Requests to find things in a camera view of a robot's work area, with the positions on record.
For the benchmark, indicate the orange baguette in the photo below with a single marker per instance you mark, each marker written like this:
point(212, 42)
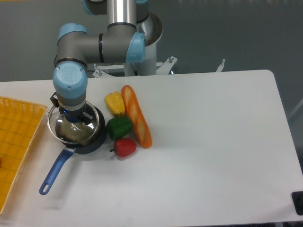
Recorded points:
point(133, 111)

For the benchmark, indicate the yellow bell pepper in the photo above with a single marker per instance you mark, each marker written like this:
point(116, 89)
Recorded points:
point(115, 104)

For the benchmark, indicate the wrapped bread slice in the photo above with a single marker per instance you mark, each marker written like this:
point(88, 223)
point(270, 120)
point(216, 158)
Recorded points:
point(73, 132)

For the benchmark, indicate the black object table corner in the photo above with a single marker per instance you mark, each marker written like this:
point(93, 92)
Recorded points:
point(297, 198)

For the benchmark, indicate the glass lid blue knob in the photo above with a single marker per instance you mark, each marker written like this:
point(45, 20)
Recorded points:
point(54, 115)

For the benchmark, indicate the white bracket right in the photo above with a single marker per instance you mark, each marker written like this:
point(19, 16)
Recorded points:
point(221, 66)

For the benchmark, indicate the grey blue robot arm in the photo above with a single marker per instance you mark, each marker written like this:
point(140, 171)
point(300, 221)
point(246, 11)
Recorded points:
point(122, 43)

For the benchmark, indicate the green bell pepper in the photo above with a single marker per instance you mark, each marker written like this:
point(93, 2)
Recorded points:
point(118, 127)

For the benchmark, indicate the red bell pepper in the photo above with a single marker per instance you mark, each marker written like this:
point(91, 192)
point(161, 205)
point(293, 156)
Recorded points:
point(124, 147)

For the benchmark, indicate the black pan blue handle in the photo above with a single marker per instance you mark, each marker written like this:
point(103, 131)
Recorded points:
point(69, 151)

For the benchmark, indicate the yellow woven basket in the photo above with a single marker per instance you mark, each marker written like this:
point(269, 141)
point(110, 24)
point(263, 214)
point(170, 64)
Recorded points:
point(19, 122)

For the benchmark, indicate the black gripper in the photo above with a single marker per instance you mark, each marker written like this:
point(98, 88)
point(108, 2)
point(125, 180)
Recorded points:
point(73, 114)

